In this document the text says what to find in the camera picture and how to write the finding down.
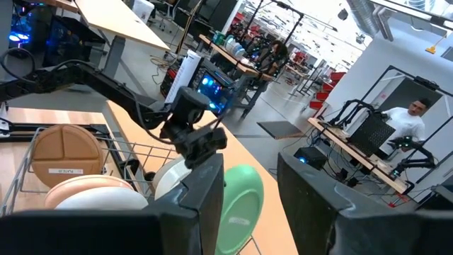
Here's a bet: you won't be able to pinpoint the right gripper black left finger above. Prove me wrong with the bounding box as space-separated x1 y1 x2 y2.
0 152 226 255

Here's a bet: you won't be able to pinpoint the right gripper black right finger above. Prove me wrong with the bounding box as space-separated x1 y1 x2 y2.
276 151 453 255

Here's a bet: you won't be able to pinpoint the peach plate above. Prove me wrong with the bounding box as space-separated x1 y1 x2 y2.
44 174 135 210

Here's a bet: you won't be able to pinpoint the white bowl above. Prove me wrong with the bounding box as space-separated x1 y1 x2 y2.
152 155 194 201

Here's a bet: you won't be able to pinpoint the brown divided plate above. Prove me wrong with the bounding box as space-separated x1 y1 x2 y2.
30 123 105 188

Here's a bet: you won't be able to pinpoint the grey wire dish rack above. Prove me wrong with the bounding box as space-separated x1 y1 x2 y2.
0 125 263 255

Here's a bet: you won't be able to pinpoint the green rimmed white plate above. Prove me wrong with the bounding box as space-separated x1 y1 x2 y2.
214 164 265 255

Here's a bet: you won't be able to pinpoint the black computer blue lights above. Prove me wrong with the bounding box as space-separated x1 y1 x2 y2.
8 13 105 70
190 58 236 116
292 146 328 171

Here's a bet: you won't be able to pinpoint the red black crate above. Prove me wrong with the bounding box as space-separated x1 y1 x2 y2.
159 67 181 98

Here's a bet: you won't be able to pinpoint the wooden workbench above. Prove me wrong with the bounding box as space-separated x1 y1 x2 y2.
197 33 275 120
306 116 413 195

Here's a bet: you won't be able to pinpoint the light wood desk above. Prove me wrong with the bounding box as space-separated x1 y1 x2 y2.
45 0 171 79
105 101 300 255

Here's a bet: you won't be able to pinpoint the black floor mat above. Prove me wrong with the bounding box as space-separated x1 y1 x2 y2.
256 120 306 140

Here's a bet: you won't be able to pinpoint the person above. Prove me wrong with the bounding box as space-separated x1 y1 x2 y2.
258 39 289 77
380 97 435 159

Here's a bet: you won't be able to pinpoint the black mesh computer case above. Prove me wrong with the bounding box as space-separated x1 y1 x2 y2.
348 112 396 157

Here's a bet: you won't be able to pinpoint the white bag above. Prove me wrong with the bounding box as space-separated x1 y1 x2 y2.
132 0 156 25

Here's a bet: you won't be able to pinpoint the red storage bins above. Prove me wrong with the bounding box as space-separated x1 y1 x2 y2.
309 70 347 111

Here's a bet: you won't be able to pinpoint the yellow hanging sign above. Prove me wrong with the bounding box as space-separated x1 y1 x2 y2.
424 33 447 55

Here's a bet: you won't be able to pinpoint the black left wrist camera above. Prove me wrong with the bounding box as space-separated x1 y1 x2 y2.
182 126 228 170

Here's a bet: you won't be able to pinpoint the silver ventilation duct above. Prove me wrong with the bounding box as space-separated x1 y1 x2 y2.
345 0 396 40

